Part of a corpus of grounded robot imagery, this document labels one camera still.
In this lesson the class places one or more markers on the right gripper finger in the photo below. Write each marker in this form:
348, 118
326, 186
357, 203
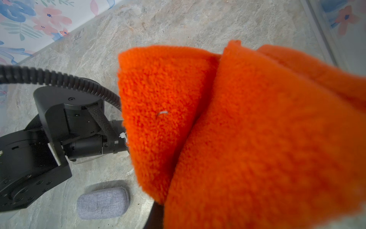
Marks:
156, 217

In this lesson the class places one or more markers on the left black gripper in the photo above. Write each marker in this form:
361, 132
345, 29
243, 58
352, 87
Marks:
69, 125

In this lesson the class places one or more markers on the purple eyeglass case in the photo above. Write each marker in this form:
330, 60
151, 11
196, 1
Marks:
103, 204

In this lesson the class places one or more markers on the orange microfiber cloth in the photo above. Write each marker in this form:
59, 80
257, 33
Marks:
248, 139

